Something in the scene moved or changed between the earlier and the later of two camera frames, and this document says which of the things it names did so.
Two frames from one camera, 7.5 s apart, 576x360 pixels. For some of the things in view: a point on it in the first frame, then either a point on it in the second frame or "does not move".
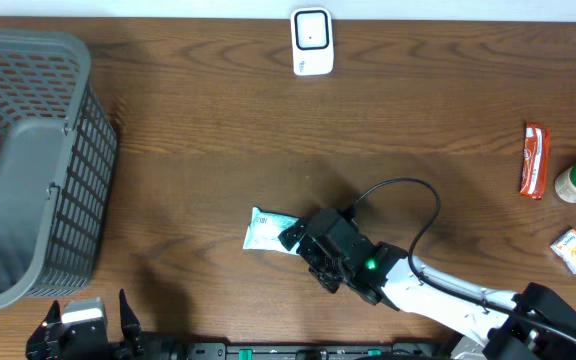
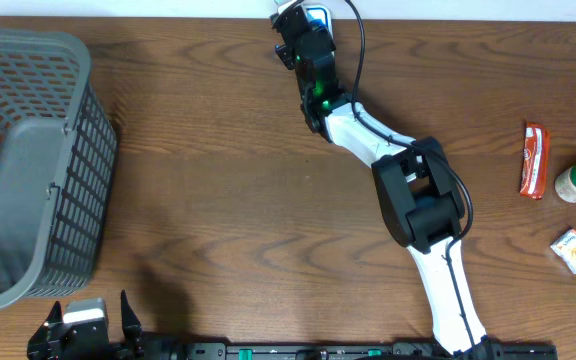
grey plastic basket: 42,152 does not move
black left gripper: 132,335 does not move
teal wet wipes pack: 264,230 to 283,4
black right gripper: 332,284 to 286,54
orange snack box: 575,252 does not move
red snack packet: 535,161 does not move
